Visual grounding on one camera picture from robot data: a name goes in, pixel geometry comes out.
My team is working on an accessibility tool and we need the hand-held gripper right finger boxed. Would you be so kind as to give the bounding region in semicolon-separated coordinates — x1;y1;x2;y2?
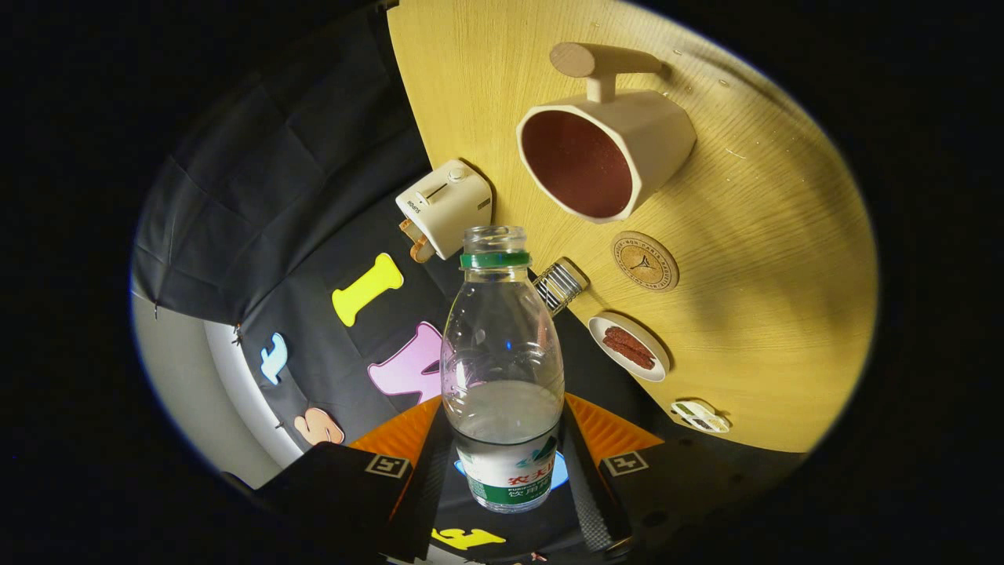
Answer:
558;395;769;560

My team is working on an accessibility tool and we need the clear plastic juice bottle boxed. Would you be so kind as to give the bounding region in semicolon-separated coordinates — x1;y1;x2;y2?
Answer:
440;226;566;514

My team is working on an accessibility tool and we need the red meat slice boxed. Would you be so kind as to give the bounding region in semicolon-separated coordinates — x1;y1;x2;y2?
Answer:
604;326;653;358
602;337;657;370

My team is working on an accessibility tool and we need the round cork coaster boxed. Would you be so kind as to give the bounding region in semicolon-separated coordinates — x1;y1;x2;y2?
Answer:
612;231;680;293

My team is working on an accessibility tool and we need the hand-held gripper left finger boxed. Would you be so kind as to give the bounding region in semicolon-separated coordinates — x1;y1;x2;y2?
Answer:
251;396;454;562

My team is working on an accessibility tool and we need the white divided seasoning dish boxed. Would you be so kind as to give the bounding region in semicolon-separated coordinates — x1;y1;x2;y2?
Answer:
671;399;731;435

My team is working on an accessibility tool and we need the metal wire basket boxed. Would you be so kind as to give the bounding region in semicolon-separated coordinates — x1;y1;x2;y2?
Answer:
532;257;589;316

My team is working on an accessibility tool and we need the wooden table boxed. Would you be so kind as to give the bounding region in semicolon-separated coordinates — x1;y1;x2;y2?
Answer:
387;0;879;454

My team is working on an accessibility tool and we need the white toaster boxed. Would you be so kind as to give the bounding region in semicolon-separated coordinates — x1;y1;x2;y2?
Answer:
395;159;494;261

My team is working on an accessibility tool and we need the white round plate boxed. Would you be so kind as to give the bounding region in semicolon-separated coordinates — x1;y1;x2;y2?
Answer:
587;314;671;383

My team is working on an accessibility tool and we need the beige cup with wooden handle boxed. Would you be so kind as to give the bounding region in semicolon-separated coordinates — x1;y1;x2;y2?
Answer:
515;42;697;225

